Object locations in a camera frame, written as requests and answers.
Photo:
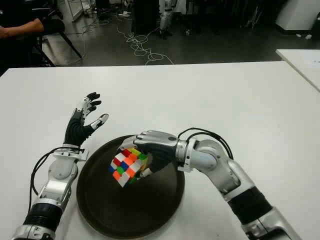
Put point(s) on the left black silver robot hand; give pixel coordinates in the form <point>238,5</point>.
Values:
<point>76,132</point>

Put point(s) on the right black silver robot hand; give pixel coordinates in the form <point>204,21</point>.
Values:
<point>157,147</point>

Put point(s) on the black chair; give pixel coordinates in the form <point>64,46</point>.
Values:
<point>71,46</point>

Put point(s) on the dark folding rack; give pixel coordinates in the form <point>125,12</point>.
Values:
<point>253,17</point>

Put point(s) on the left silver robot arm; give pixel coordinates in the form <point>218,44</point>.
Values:
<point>55,180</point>

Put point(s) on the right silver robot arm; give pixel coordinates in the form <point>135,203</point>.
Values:
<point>225,172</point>

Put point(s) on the round dark brown plate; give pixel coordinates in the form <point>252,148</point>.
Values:
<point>130,200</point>

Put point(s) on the white side table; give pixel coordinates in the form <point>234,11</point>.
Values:
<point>302,62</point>

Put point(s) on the seated person black shirt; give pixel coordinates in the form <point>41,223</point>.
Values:
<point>22,27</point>

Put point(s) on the multicolour Rubik's cube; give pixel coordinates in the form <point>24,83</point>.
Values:
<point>127,166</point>

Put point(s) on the black monitor panel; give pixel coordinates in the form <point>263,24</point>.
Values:
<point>147,17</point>

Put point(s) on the white low cabinet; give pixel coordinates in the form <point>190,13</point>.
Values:
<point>72,10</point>

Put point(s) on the white power strip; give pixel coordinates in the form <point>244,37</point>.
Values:
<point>124,14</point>

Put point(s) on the white machine housing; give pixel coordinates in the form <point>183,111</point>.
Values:
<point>297,15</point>

